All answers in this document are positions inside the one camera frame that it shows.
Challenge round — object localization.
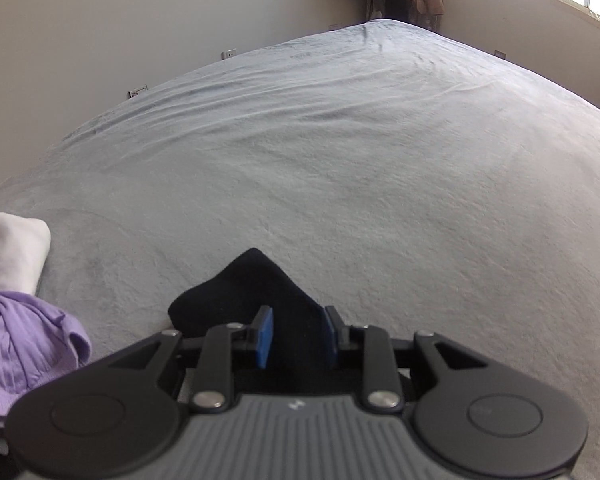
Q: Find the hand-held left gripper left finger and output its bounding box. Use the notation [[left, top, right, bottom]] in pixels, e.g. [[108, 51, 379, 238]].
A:
[[111, 305, 276, 413]]

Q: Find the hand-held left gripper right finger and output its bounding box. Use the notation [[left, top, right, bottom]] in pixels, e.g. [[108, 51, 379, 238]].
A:
[[324, 306, 486, 413]]

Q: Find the black garment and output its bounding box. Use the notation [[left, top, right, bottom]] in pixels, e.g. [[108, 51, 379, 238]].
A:
[[167, 247, 411, 403]]

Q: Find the grey bed sheet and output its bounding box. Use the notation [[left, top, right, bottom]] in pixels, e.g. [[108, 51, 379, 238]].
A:
[[0, 19, 600, 480]]

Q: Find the purple garment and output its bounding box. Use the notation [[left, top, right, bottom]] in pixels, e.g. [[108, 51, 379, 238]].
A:
[[0, 290, 92, 423]]

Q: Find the white garment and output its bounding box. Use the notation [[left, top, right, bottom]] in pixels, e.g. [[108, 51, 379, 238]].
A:
[[0, 210, 51, 295]]

